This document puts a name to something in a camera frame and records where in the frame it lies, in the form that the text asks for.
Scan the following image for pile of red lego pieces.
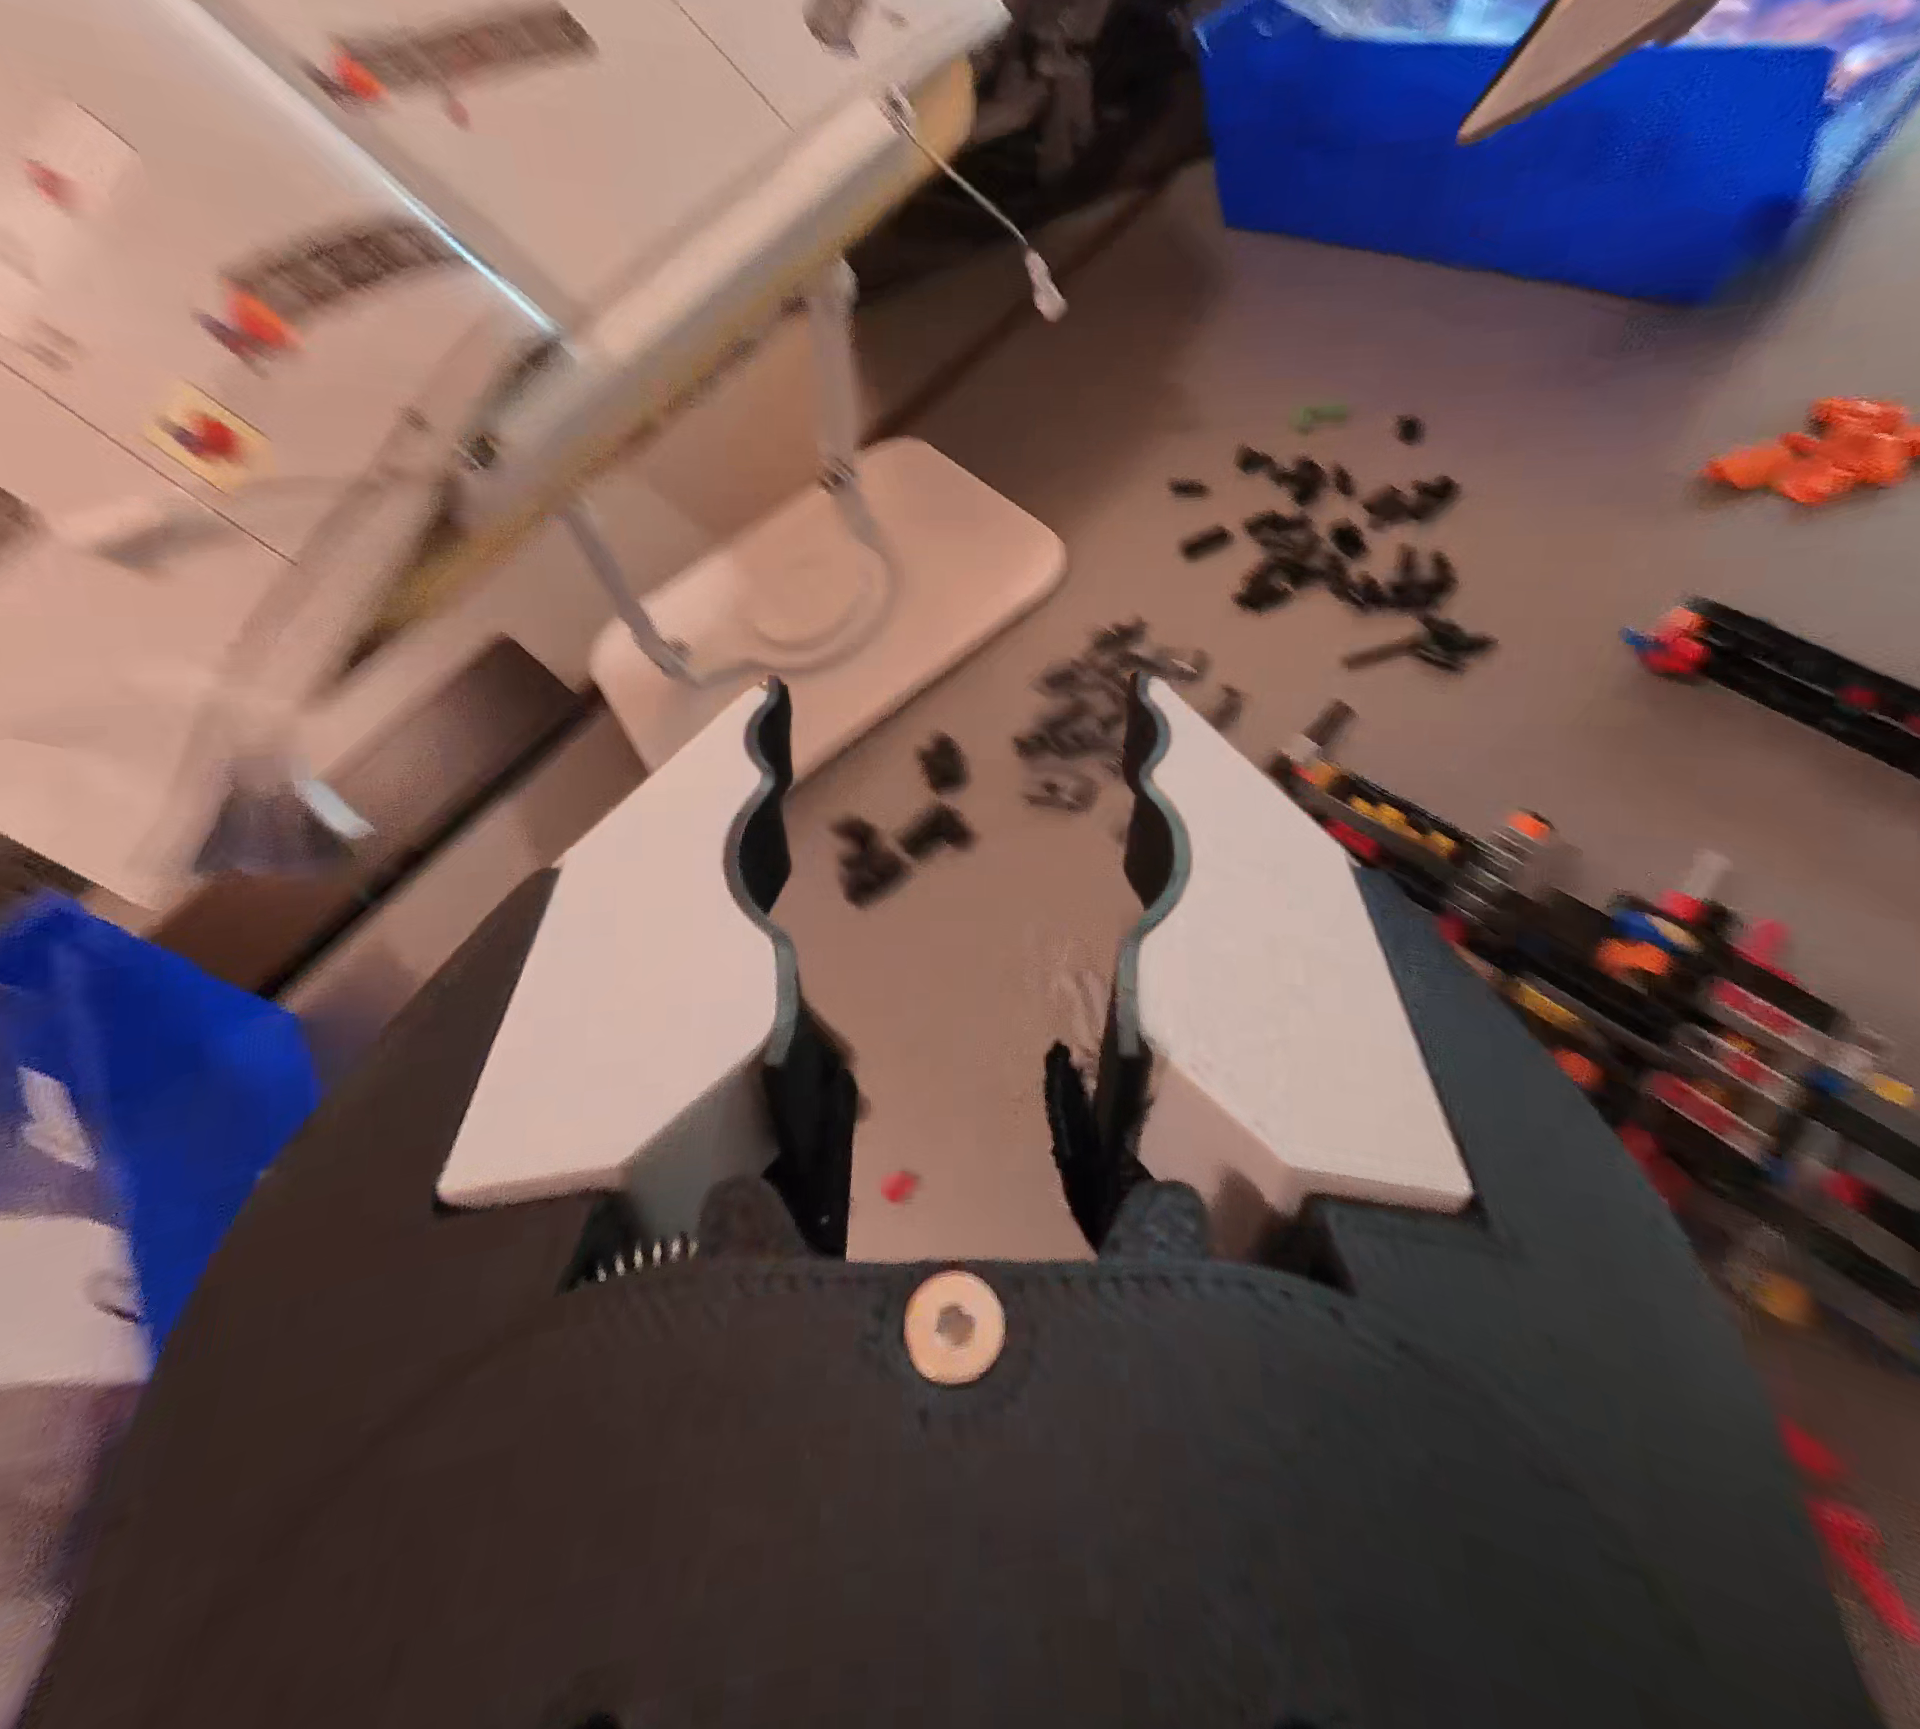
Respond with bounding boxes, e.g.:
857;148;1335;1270
1775;1421;1920;1649

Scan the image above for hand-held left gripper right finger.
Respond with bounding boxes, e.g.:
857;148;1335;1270
1043;671;1475;1254

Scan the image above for orange lego pieces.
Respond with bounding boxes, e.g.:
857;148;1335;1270
1701;397;1920;509

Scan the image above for blue plastic bin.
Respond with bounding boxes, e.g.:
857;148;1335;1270
0;893;323;1363
1194;0;1920;309

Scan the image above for long black lego beam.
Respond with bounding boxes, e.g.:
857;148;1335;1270
1621;596;1920;779

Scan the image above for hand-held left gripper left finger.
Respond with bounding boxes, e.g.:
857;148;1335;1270
434;676;863;1254

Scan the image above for lego chassis assembly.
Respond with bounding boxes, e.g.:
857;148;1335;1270
1265;739;1920;1370

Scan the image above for pile of black lego pieces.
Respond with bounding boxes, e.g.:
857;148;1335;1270
831;409;1502;913

